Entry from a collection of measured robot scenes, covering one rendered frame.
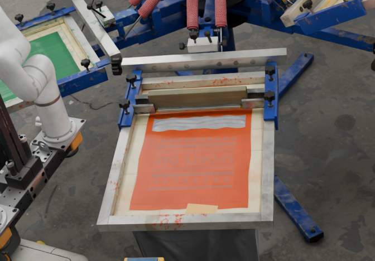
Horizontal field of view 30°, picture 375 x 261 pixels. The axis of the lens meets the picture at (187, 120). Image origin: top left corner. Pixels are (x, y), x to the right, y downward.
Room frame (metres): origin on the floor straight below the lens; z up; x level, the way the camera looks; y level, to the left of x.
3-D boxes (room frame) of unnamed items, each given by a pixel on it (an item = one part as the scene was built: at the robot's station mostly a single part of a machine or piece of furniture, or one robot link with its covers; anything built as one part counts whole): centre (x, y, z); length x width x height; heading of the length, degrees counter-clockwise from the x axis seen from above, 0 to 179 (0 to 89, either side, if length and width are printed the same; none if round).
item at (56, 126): (1.94, 0.47, 1.21); 0.16 x 0.13 x 0.15; 59
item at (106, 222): (1.91, -0.01, 0.97); 0.79 x 0.58 x 0.04; 167
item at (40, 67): (1.93, 0.46, 1.37); 0.13 x 0.10 x 0.16; 158
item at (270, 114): (2.08, -0.33, 0.98); 0.30 x 0.05 x 0.07; 167
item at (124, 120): (2.21, 0.21, 0.98); 0.30 x 0.05 x 0.07; 167
